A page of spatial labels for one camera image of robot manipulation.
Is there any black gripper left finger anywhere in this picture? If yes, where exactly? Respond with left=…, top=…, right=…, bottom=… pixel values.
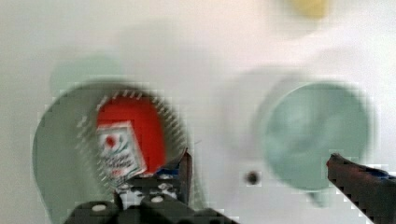
left=64, top=151, right=239, bottom=224

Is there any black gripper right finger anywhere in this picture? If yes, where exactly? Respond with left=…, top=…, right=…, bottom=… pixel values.
left=326, top=153, right=396, bottom=224

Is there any red plush ketchup bottle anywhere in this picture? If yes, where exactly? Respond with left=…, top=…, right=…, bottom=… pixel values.
left=96, top=97, right=165, bottom=188

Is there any green plastic mug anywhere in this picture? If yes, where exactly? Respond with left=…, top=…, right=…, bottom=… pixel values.
left=253, top=81, right=374, bottom=207

